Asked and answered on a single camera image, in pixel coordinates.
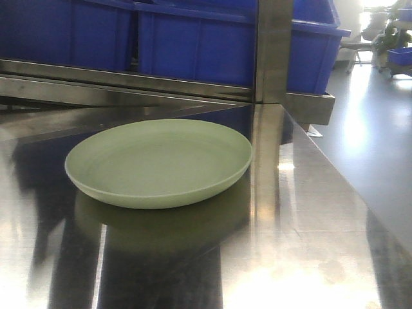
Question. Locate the blue bin stacked on top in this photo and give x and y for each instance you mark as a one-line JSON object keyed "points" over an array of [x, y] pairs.
{"points": [[316, 11]]}

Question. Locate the distant cart with plant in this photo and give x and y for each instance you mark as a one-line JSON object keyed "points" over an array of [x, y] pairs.
{"points": [[380, 36]]}

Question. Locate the distant blue tray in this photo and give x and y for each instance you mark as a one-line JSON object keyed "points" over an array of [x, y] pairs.
{"points": [[400, 56]]}

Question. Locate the blue plastic bin, right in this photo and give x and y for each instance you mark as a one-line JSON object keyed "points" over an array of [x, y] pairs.
{"points": [[213, 41]]}

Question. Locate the blue plastic bin, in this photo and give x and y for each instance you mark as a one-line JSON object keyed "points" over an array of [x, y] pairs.
{"points": [[89, 34], [213, 41]]}

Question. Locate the blue plastic bin, left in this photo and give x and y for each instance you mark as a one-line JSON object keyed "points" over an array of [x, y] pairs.
{"points": [[89, 34]]}

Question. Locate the stainless steel shelf rack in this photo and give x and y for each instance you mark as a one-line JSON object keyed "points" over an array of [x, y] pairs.
{"points": [[45, 86]]}

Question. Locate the green round plate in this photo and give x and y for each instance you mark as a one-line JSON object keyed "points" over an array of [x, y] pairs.
{"points": [[159, 164]]}

